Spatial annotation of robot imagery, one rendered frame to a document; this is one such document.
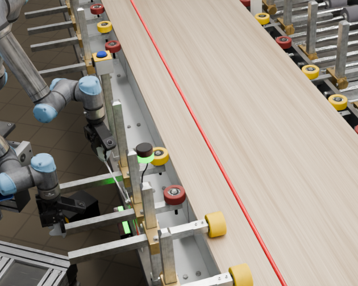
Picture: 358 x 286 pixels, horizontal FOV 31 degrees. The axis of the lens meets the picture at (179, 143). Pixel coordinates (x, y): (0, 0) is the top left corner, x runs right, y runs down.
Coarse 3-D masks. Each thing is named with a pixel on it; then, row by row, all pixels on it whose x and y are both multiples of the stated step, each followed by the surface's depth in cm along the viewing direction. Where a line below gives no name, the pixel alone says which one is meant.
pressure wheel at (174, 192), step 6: (168, 186) 239; (174, 186) 239; (180, 186) 239; (168, 192) 237; (174, 192) 236; (180, 192) 236; (168, 198) 234; (174, 198) 234; (180, 198) 234; (174, 204) 235; (174, 210) 242
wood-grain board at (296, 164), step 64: (128, 0) 380; (192, 0) 374; (128, 64) 320; (192, 64) 313; (256, 64) 309; (192, 128) 270; (256, 128) 266; (320, 128) 263; (192, 192) 237; (256, 192) 234; (320, 192) 232; (256, 256) 209; (320, 256) 207
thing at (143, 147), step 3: (141, 144) 228; (144, 144) 228; (147, 144) 228; (150, 144) 228; (138, 147) 227; (141, 147) 227; (144, 147) 227; (147, 147) 227; (150, 147) 227; (138, 150) 226; (141, 150) 225; (144, 150) 225; (147, 150) 225; (138, 156) 227; (138, 162) 228; (147, 165) 232; (144, 171) 233; (141, 177) 234; (141, 180) 235
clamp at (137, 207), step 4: (132, 200) 240; (132, 204) 238; (136, 204) 238; (140, 204) 238; (136, 208) 236; (140, 208) 236; (136, 212) 234; (136, 216) 233; (140, 216) 233; (136, 220) 235; (140, 220) 234
